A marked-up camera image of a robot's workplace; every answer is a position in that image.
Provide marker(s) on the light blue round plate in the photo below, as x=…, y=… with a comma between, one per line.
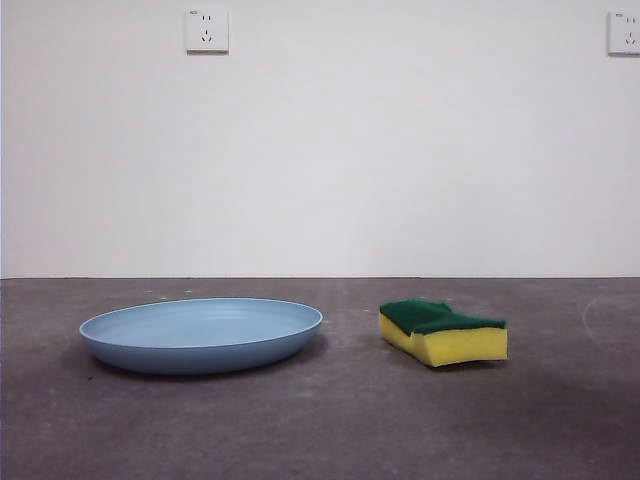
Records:
x=200, y=345

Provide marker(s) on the yellow sponge with green pad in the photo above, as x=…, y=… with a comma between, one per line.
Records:
x=450, y=350

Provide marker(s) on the white wall socket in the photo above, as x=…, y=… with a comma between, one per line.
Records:
x=625, y=34
x=207, y=31

